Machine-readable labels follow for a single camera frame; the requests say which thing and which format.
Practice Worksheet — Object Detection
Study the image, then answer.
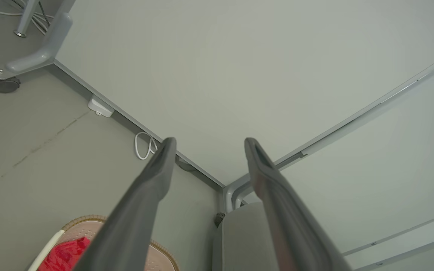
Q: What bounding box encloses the white power adapter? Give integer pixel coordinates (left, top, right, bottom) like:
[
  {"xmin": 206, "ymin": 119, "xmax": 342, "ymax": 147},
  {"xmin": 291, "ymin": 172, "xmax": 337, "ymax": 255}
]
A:
[{"xmin": 88, "ymin": 96, "xmax": 115, "ymax": 117}]

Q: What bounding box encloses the beige perforated laundry basket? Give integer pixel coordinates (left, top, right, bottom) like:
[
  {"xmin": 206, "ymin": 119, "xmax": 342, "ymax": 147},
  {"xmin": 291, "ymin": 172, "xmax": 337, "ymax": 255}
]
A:
[{"xmin": 28, "ymin": 215, "xmax": 180, "ymax": 271}]

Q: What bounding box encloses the red garment with white trim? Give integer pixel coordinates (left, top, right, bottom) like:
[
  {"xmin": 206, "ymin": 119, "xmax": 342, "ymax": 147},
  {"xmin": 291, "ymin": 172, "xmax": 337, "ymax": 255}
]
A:
[{"xmin": 37, "ymin": 236, "xmax": 91, "ymax": 271}]

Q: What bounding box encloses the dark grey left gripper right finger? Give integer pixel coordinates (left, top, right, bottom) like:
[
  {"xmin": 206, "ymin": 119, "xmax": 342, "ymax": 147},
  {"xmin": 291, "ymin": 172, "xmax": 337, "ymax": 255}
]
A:
[{"xmin": 244, "ymin": 137, "xmax": 353, "ymax": 271}]

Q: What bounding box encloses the grey fabric sofa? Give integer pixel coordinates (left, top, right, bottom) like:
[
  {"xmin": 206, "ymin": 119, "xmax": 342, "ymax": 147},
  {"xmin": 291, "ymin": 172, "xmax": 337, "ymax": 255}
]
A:
[{"xmin": 212, "ymin": 201, "xmax": 353, "ymax": 271}]

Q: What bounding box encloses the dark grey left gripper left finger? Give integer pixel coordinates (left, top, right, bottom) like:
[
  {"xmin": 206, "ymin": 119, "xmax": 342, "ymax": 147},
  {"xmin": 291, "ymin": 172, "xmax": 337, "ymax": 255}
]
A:
[{"xmin": 73, "ymin": 137, "xmax": 177, "ymax": 271}]

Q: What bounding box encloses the looped white cable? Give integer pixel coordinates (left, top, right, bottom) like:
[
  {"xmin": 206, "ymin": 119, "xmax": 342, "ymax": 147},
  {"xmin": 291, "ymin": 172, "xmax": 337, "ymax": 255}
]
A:
[{"xmin": 134, "ymin": 132, "xmax": 158, "ymax": 160}]

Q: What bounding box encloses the grey table leg with caster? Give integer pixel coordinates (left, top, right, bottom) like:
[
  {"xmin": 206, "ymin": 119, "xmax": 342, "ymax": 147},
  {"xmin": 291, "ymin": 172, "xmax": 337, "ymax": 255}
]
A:
[{"xmin": 0, "ymin": 0, "xmax": 73, "ymax": 80}]

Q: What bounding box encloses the white partition panel with rail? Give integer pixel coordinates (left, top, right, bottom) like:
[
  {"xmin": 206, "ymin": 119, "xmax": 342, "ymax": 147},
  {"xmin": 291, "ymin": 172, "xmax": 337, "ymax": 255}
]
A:
[{"xmin": 236, "ymin": 53, "xmax": 434, "ymax": 271}]

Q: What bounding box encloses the grey curved partition foot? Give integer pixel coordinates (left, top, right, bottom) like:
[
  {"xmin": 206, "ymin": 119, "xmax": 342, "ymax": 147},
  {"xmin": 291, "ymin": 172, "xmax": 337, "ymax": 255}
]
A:
[{"xmin": 223, "ymin": 173, "xmax": 253, "ymax": 213}]

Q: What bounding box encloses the grey metal table leg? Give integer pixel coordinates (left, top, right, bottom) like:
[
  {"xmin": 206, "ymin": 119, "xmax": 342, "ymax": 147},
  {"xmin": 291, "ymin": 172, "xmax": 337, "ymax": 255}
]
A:
[{"xmin": 14, "ymin": 0, "xmax": 38, "ymax": 38}]

